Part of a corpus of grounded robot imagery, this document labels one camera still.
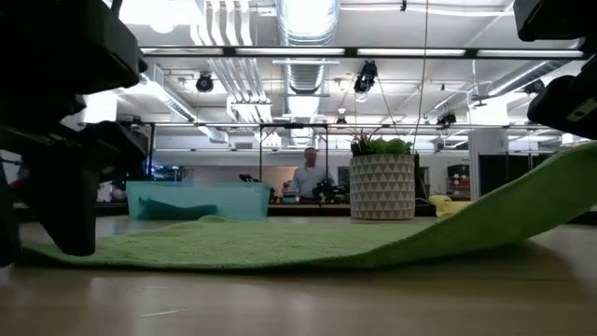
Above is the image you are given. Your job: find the silver ventilation duct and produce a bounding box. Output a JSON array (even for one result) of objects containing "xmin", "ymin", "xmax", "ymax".
[{"xmin": 275, "ymin": 0, "xmax": 342, "ymax": 97}]

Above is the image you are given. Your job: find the black background frame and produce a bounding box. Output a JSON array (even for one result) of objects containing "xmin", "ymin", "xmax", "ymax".
[
  {"xmin": 257, "ymin": 120, "xmax": 331, "ymax": 186},
  {"xmin": 118, "ymin": 119, "xmax": 159, "ymax": 183}
]

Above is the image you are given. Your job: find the thin hanging cable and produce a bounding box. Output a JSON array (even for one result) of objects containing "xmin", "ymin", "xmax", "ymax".
[{"xmin": 411, "ymin": 0, "xmax": 431, "ymax": 151}]

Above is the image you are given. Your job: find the black hanging camera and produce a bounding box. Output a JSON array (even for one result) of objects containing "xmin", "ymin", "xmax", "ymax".
[{"xmin": 352, "ymin": 59, "xmax": 380, "ymax": 94}]

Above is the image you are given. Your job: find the yellow microfiber towel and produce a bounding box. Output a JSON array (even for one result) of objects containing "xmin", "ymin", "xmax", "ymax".
[{"xmin": 427, "ymin": 193, "xmax": 473, "ymax": 219}]

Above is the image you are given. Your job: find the dark green microfiber towel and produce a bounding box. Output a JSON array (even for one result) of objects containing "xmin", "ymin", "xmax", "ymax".
[{"xmin": 17, "ymin": 141, "xmax": 597, "ymax": 273}]

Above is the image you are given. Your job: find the white column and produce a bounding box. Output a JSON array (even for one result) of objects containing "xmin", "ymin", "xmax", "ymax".
[{"xmin": 467, "ymin": 127, "xmax": 510, "ymax": 203}]

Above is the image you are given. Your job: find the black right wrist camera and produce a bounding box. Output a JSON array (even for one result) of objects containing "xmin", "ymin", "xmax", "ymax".
[{"xmin": 511, "ymin": 0, "xmax": 597, "ymax": 44}]

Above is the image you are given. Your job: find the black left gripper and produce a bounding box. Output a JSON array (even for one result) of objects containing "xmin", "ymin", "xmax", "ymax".
[{"xmin": 0, "ymin": 0, "xmax": 149, "ymax": 188}]

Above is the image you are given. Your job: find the black overhead frame beam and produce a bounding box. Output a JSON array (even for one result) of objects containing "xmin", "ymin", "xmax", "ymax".
[{"xmin": 139, "ymin": 44, "xmax": 589, "ymax": 61}]

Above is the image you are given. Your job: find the person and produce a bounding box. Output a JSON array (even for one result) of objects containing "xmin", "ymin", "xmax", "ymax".
[{"xmin": 282, "ymin": 146, "xmax": 336, "ymax": 205}]

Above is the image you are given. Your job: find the succulent in patterned pot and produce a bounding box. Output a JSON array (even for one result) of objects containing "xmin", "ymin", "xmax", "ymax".
[{"xmin": 349, "ymin": 131, "xmax": 417, "ymax": 222}]

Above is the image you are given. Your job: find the teal microfiber towel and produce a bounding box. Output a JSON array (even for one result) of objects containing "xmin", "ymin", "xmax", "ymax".
[{"xmin": 136, "ymin": 195, "xmax": 221, "ymax": 222}]

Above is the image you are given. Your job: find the green translucent plastic bin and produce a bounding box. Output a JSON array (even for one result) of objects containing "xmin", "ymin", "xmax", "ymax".
[{"xmin": 124, "ymin": 180, "xmax": 272, "ymax": 222}]

